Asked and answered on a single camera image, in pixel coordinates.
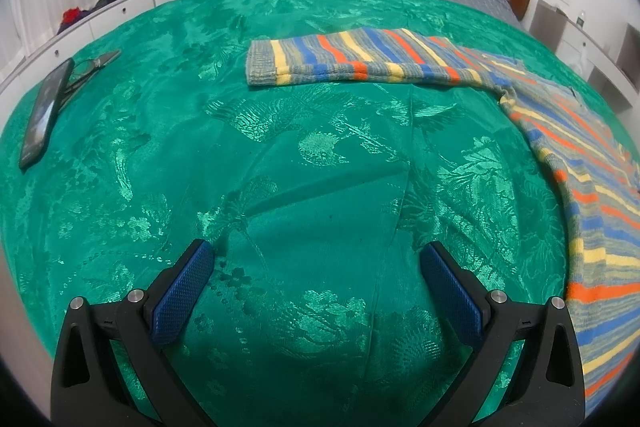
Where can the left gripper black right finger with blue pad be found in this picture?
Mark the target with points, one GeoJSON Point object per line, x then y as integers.
{"type": "Point", "coordinates": [547, 387]}

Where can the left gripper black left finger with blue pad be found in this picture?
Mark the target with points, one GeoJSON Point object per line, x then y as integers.
{"type": "Point", "coordinates": [87, 388]}

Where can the striped knit sweater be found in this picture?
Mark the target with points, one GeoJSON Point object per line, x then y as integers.
{"type": "Point", "coordinates": [598, 179]}

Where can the green patterned bedspread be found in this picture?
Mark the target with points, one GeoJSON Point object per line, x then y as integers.
{"type": "Point", "coordinates": [317, 199]}

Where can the black smartphone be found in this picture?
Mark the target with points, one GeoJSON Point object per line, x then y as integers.
{"type": "Point", "coordinates": [44, 114]}

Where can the white desk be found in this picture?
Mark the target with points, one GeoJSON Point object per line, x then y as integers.
{"type": "Point", "coordinates": [582, 55]}

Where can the white drawer cabinet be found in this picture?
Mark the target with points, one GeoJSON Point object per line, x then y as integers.
{"type": "Point", "coordinates": [65, 45]}

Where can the red item on cabinet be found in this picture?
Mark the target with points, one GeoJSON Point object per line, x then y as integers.
{"type": "Point", "coordinates": [72, 17]}

